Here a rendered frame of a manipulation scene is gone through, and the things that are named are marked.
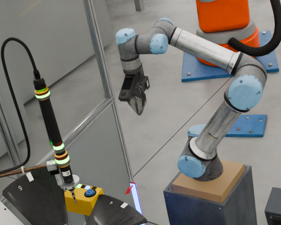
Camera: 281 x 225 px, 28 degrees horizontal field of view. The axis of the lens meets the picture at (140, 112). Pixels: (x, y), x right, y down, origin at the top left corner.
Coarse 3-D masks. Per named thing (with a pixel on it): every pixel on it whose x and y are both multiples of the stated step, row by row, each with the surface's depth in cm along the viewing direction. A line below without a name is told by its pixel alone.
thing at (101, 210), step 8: (96, 200) 223; (104, 200) 222; (112, 200) 223; (120, 200) 223; (96, 208) 219; (104, 208) 219; (112, 208) 219; (120, 208) 219; (128, 208) 220; (96, 216) 215; (104, 216) 215; (112, 216) 215; (120, 216) 215; (128, 216) 216; (136, 216) 217; (88, 224) 212; (96, 224) 211; (104, 224) 210; (112, 224) 211; (120, 224) 211; (128, 224) 212; (136, 224) 214
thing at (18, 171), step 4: (44, 164) 185; (24, 168) 185; (28, 168) 185; (32, 168) 185; (36, 168) 185; (40, 168) 185; (8, 172) 185; (12, 172) 185; (16, 172) 185; (20, 172) 185; (0, 176) 185; (4, 176) 185
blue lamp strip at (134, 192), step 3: (132, 189) 230; (135, 189) 229; (132, 192) 231; (135, 192) 230; (135, 195) 231; (135, 198) 232; (135, 201) 233; (138, 201) 232; (135, 204) 234; (138, 204) 233; (138, 207) 234; (138, 210) 235
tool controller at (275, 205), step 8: (272, 192) 199; (280, 192) 198; (272, 200) 196; (280, 200) 195; (272, 208) 194; (280, 208) 193; (272, 216) 194; (280, 216) 192; (272, 224) 198; (280, 224) 196
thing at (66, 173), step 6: (36, 72) 169; (36, 78) 170; (42, 78) 170; (36, 84) 170; (42, 84) 170; (60, 168) 186; (66, 168) 185; (66, 174) 186; (66, 180) 188; (72, 180) 189
